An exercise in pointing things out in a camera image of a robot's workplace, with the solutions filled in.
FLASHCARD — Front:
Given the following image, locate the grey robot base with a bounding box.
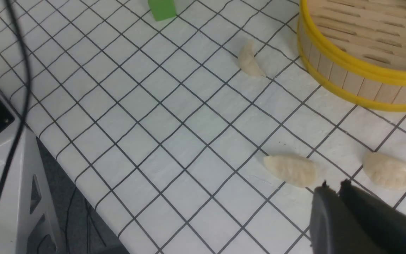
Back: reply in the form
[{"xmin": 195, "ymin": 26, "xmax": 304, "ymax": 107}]
[{"xmin": 0, "ymin": 91, "xmax": 66, "ymax": 254}]

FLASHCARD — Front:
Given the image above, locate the black cable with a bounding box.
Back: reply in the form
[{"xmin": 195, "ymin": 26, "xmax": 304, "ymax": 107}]
[{"xmin": 0, "ymin": 0, "xmax": 32, "ymax": 254}]

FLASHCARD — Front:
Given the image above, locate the cream pleated dumpling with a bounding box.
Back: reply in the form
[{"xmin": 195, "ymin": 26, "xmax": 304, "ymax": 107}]
[{"xmin": 263, "ymin": 155, "xmax": 318, "ymax": 188}]

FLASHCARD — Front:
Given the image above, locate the green foam cube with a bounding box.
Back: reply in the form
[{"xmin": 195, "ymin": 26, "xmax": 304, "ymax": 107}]
[{"xmin": 148, "ymin": 0, "xmax": 176, "ymax": 22}]

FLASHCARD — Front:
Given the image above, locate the yellow-rimmed bamboo steamer tray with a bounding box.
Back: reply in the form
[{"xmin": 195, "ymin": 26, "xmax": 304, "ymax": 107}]
[{"xmin": 297, "ymin": 0, "xmax": 406, "ymax": 111}]

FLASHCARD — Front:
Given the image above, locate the white pleated dumpling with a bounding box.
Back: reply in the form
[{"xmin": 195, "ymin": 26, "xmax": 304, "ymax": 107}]
[{"xmin": 362, "ymin": 152, "xmax": 406, "ymax": 190}]

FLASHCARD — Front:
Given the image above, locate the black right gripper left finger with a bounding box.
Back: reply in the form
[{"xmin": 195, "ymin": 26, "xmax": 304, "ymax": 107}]
[{"xmin": 309, "ymin": 181, "xmax": 386, "ymax": 254}]

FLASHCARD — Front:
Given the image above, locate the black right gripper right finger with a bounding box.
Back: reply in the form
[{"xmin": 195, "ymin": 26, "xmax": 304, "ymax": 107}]
[{"xmin": 339, "ymin": 180, "xmax": 406, "ymax": 254}]

